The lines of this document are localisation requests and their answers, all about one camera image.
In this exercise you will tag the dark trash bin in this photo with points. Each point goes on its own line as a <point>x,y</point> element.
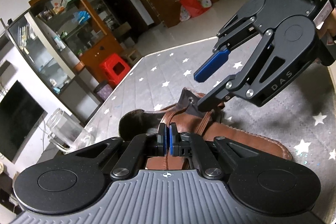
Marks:
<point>102,91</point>

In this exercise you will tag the dark wooden door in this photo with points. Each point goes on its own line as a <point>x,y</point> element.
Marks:
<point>123,8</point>

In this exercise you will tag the clear glass mug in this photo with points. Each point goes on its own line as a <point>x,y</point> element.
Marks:
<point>65,129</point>

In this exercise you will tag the black wall television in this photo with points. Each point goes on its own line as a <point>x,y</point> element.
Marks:
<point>18,121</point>

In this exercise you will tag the grey star-print table mat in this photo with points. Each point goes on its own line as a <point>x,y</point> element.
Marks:
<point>275,119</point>

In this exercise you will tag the red plastic stool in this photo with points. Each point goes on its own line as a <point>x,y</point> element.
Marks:
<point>109,66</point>

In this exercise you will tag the red printed play tent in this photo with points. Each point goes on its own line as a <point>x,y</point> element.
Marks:
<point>193,6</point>

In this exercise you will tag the blue plastic bag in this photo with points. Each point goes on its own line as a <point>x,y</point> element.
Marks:
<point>81,16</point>

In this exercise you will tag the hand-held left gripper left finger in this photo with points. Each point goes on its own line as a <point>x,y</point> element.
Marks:
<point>163,140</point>

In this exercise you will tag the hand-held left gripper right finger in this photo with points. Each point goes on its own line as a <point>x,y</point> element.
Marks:
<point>173,140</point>

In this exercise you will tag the small wooden stool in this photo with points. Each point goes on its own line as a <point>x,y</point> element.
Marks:
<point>131,52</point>

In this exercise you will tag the brown leather shoe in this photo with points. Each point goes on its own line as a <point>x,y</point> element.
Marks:
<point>236,137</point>

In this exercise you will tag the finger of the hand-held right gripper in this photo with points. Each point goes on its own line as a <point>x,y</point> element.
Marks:
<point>210,66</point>
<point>212,98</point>

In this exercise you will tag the brown wooden cabinet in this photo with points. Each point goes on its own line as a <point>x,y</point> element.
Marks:
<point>105,50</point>

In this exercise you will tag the brown shoelace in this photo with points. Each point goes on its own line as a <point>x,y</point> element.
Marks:
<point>203,125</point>

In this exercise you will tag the glass display cabinet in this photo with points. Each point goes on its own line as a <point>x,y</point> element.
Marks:
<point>39,56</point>

